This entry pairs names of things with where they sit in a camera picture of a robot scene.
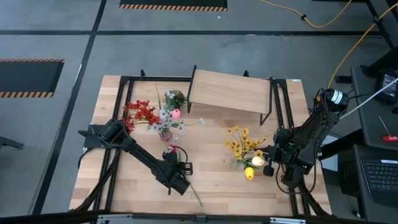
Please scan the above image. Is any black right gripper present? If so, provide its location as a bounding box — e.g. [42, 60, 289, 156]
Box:
[262, 138, 295, 177]

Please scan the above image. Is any red artificial tulip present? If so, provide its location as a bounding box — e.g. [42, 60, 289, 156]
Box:
[167, 145, 203, 207]

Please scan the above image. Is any purple ribbed glass vase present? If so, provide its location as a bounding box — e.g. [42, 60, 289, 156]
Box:
[159, 129, 174, 143]

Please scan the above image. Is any yellow artificial tulip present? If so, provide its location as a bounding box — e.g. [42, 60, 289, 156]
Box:
[243, 161, 256, 181]

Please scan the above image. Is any yellow artificial flower bunch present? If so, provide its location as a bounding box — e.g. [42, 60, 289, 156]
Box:
[223, 125, 267, 170]

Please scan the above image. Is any clear glass vase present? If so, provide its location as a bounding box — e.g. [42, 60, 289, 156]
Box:
[230, 154, 253, 171]

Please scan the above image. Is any white artificial flower bunch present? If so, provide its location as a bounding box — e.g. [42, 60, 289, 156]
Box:
[145, 83, 206, 155]

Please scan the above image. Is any red artificial flower bunch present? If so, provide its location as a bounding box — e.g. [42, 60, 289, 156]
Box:
[121, 99, 162, 134]

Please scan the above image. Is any wooden shelf with black legs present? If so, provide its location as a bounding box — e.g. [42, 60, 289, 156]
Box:
[186, 64, 276, 126]

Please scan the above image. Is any white paper sheet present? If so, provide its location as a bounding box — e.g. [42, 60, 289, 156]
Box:
[320, 133, 339, 172]

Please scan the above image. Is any black and silver crossbeam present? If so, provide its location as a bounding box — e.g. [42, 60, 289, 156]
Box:
[0, 210, 398, 224]

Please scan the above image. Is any green potted succulent plant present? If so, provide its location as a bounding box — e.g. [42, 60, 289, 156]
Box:
[164, 89, 187, 110]

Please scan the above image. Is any black side table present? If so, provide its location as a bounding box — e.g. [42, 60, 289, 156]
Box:
[337, 144, 398, 224]
[350, 63, 398, 152]

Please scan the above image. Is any black keyboard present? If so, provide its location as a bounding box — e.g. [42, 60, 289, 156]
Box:
[360, 159, 398, 208]

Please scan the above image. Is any black tablet screen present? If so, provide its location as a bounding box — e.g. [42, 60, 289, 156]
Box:
[374, 68, 398, 106]

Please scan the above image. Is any black tripod stand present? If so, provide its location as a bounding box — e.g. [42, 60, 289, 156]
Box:
[360, 0, 398, 79]

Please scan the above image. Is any black striped floor mat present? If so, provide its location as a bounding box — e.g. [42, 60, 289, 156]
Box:
[119, 0, 228, 12]
[0, 58, 65, 99]

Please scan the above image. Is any grey chair base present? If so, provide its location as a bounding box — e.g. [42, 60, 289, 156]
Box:
[0, 136, 25, 151]

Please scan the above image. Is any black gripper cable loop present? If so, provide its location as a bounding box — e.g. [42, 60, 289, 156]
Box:
[275, 155, 318, 196]

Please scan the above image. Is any white cable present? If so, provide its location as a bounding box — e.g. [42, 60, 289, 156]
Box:
[339, 77, 398, 121]

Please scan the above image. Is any red handled screwdriver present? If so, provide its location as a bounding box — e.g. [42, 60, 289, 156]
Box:
[378, 115, 398, 143]

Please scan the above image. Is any yellow cable with yellow plug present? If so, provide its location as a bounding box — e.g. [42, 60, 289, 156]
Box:
[315, 2, 398, 103]

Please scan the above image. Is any yellow cable with black connector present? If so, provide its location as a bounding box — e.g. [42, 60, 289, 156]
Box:
[259, 0, 354, 29]

